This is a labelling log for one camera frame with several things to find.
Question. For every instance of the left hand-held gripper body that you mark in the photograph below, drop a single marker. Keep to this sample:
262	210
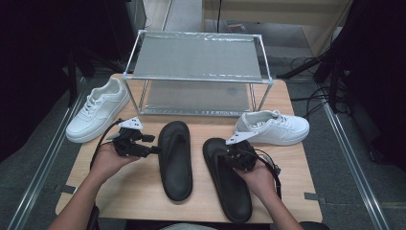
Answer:
127	143

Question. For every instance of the black tripod stand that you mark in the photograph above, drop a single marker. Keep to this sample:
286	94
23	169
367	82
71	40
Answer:
332	67

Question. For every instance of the metal floor rail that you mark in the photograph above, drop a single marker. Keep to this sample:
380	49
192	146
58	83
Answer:
44	159
354	166

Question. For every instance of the black slipper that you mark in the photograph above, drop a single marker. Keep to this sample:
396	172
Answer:
230	195
175	166

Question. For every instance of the person's grey clothing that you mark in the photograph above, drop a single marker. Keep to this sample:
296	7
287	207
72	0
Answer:
190	226

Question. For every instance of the beige cabinet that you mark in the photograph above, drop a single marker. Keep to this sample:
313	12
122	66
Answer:
274	12

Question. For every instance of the grey tape piece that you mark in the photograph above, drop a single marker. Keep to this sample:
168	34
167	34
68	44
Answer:
315	198
65	189

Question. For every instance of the white sneaker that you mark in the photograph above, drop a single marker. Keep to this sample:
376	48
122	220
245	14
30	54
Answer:
95	115
277	131

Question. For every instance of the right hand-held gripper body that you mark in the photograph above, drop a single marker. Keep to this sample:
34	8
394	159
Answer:
244	156

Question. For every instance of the black curtain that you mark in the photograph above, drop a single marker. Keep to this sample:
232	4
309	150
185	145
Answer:
48	64
376	80

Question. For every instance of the person's left hand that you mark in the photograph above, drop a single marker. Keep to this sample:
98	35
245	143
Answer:
107	161

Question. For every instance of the small red object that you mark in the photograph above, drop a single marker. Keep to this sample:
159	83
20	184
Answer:
236	26

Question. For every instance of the metal shoe rack grey shelves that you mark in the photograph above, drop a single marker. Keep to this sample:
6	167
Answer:
196	57

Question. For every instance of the person's right hand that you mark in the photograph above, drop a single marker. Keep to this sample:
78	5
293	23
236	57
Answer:
258	180

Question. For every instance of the grey plug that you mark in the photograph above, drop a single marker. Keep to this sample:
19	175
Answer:
114	136

